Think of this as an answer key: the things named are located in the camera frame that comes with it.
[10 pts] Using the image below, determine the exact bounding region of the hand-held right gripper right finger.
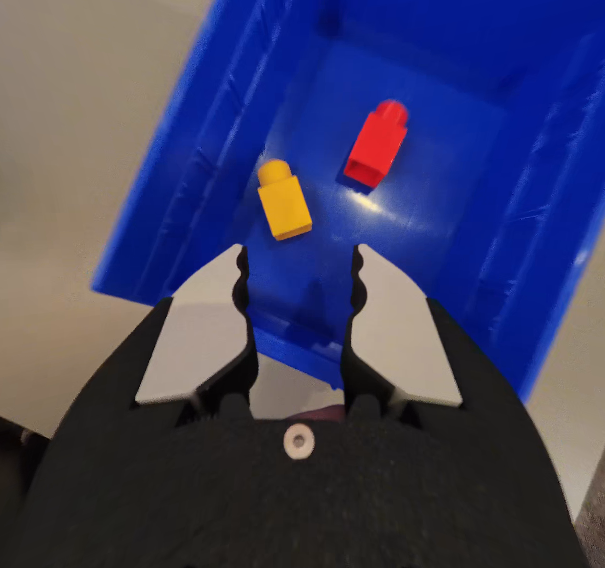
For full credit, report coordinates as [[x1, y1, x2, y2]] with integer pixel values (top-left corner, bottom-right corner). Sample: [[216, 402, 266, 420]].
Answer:
[[340, 243, 464, 421]]

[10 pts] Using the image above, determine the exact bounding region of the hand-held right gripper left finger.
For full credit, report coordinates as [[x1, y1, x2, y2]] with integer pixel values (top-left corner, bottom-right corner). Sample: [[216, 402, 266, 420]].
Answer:
[[135, 244, 260, 420]]

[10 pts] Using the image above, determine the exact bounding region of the yellow one-stud toy block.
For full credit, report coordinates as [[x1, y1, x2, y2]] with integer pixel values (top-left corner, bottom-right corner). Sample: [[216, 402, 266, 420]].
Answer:
[[256, 159, 314, 242]]

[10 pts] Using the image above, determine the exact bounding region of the red one-stud toy block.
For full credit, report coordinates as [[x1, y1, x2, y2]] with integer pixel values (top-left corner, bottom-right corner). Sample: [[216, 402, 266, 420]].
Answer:
[[343, 100, 409, 190]]

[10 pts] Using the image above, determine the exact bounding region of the blue plastic bin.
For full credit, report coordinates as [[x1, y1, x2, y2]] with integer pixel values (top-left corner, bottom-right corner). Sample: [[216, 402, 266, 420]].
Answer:
[[90, 0, 605, 403]]

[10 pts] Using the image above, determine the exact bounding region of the grey desk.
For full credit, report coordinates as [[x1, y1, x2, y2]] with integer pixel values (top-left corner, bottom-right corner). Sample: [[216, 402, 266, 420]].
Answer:
[[0, 0, 605, 521]]

